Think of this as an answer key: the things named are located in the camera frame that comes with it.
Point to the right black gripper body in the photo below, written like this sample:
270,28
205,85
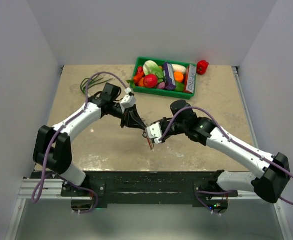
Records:
176,128

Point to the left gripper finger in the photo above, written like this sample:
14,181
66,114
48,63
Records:
141,117
135,124

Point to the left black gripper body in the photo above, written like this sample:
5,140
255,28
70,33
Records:
117,111

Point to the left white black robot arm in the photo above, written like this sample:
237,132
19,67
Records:
53,147

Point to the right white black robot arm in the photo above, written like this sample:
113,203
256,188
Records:
267,175

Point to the green plastic bin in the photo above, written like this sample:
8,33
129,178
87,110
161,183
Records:
162,92

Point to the orange carrot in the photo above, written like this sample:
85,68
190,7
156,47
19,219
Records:
141,82

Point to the red apple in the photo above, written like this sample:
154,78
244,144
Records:
150,81

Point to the purple sweet potato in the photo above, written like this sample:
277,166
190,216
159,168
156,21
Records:
161,86

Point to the green vegetable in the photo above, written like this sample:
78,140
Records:
179,87

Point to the red chili pepper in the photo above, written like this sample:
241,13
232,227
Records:
139,75

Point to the purple white box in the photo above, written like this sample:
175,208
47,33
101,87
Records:
168,72

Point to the white green cabbage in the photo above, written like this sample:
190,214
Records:
151,67

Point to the red grey box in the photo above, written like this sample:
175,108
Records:
190,79

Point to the orange fruit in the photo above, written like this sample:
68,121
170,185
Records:
179,77

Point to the green spring onion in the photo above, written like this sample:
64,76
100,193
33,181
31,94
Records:
87,84

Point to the white radish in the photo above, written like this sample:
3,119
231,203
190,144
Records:
179,68

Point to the red bell pepper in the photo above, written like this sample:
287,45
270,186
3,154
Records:
202,67

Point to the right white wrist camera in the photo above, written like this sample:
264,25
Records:
154,133

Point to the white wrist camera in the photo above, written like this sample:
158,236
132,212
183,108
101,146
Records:
128,100
154,133

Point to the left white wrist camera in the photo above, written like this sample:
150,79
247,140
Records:
128,100

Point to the black base frame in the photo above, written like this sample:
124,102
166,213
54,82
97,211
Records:
197,189

